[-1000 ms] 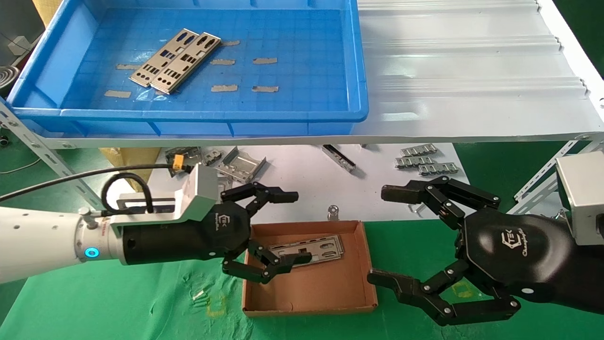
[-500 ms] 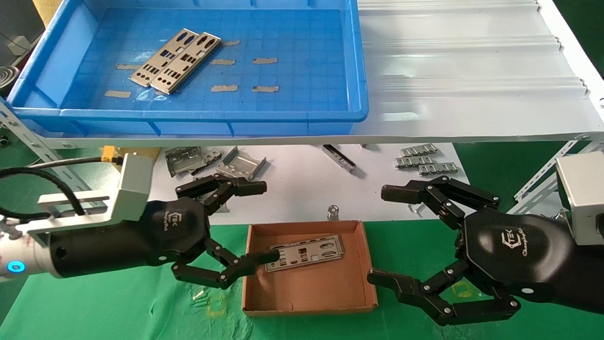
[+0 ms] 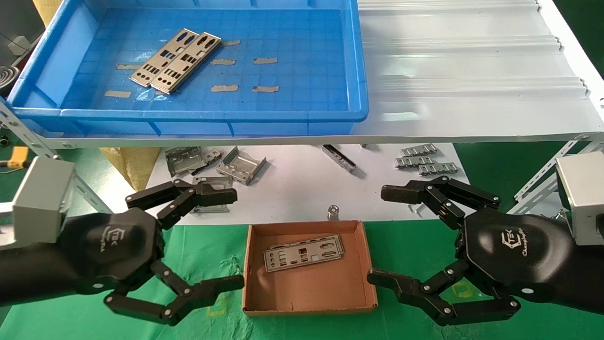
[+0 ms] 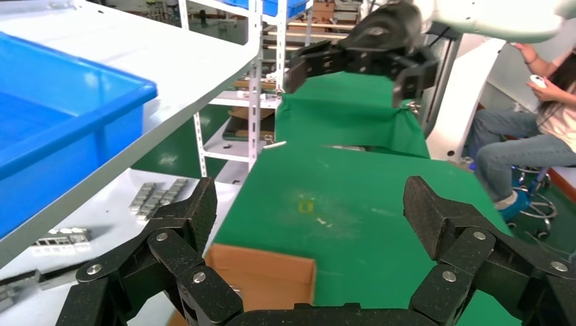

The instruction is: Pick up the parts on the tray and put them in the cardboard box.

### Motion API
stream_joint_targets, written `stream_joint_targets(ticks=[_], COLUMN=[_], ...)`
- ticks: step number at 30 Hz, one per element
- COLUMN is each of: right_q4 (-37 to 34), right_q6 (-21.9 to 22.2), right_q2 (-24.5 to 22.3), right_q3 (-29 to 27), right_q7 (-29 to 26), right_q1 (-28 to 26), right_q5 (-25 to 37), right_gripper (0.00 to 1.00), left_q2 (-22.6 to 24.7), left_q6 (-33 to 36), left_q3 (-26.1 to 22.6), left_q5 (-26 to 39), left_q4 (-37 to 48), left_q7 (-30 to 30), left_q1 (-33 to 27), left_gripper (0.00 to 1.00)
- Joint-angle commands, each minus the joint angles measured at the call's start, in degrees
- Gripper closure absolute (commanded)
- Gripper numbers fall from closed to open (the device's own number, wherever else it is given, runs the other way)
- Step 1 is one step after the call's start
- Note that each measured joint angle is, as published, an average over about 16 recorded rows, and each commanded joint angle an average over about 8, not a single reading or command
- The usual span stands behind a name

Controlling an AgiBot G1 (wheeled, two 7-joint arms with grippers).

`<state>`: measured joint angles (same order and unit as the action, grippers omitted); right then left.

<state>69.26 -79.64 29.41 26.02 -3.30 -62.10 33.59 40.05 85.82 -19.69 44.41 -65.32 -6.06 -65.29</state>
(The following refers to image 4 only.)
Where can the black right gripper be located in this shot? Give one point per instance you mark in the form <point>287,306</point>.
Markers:
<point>387,31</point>

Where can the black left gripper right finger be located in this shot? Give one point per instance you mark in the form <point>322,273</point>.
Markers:
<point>472,261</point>

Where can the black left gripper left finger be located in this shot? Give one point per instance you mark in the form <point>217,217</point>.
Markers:
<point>180,252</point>

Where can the white handheld controller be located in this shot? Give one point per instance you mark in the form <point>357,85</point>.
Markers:
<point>537,81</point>

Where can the operator forearm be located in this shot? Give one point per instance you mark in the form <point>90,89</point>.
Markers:
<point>537,60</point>

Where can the brown cardboard carton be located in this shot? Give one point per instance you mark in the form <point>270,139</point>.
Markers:
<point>324,9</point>

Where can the shallow brown cardboard box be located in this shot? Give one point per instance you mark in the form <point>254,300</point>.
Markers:
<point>270,274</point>

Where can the blue plastic tray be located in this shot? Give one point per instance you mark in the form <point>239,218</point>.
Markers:
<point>67,148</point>

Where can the operator hand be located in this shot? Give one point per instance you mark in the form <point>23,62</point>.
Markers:
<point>546,93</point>

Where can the ridged metal strip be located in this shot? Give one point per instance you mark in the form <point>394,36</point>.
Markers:
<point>175,191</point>
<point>153,209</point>
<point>143,195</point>

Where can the green table cloth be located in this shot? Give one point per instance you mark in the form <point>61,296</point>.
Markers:
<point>351,121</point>
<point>360,252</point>

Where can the wooden slat pallet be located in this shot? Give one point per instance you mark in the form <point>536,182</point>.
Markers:
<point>310,35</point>

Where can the white paper sheet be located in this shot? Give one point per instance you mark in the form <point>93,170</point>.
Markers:
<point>108,211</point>

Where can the blue plastic crate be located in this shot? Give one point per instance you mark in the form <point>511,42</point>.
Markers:
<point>288,6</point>

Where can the white robot torso column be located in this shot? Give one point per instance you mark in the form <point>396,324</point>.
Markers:
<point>454,117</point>

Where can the chrome wheeled stool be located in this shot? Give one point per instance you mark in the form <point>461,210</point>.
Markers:
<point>524,170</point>

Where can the seated operator in jeans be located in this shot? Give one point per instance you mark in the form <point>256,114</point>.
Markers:
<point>517,157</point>

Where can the white background shelving rack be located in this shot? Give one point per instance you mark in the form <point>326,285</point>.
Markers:
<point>238,100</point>

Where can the small white scraps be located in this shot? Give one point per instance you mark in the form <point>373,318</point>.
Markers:
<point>321,221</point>

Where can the white metal shelf board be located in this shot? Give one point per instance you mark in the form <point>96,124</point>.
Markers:
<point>148,54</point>

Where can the white slotted rack post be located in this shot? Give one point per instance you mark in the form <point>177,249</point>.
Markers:
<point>254,112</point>
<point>201,144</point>

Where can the perforated metal bracket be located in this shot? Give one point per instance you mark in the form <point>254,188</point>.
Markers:
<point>67,235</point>

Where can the long narrow metal bracket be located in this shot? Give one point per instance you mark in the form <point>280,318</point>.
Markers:
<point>58,276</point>

